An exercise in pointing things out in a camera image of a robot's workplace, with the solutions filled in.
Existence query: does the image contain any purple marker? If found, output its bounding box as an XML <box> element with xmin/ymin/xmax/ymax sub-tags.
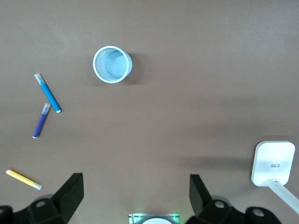
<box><xmin>32</xmin><ymin>103</ymin><xmax>51</xmax><ymax>139</ymax></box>

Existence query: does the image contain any white rectangular stand base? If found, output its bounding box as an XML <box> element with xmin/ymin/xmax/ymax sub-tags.
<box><xmin>251</xmin><ymin>140</ymin><xmax>299</xmax><ymax>210</ymax></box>

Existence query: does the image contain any yellow marker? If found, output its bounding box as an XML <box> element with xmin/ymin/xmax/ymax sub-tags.
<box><xmin>6</xmin><ymin>169</ymin><xmax>43</xmax><ymax>190</ymax></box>

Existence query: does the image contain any blue marker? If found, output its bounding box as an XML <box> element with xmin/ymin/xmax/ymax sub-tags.
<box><xmin>34</xmin><ymin>73</ymin><xmax>62</xmax><ymax>114</ymax></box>

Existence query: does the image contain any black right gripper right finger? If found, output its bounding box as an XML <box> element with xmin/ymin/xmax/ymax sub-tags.
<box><xmin>185</xmin><ymin>174</ymin><xmax>281</xmax><ymax>224</ymax></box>

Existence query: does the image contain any light blue plastic cup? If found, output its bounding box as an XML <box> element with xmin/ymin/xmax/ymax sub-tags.
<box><xmin>93</xmin><ymin>45</ymin><xmax>133</xmax><ymax>84</ymax></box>

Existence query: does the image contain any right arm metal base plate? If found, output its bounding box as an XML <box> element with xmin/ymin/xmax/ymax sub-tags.
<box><xmin>128</xmin><ymin>213</ymin><xmax>180</xmax><ymax>224</ymax></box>

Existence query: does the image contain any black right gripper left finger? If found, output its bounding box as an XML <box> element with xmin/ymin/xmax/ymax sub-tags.
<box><xmin>0</xmin><ymin>173</ymin><xmax>84</xmax><ymax>224</ymax></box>

